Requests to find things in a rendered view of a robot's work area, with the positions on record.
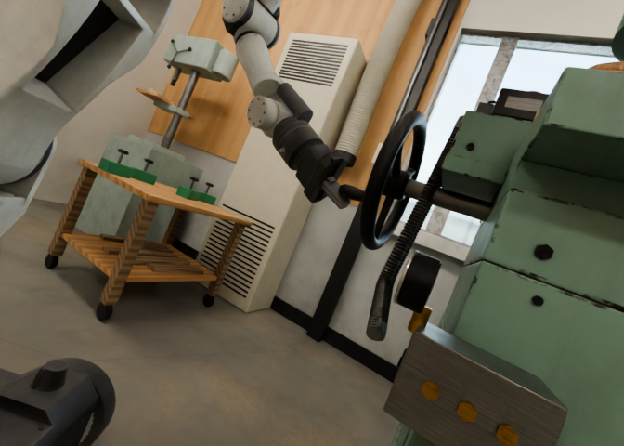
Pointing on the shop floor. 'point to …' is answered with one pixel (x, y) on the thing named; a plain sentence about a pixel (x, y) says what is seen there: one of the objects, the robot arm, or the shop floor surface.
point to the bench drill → (105, 225)
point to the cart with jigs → (149, 252)
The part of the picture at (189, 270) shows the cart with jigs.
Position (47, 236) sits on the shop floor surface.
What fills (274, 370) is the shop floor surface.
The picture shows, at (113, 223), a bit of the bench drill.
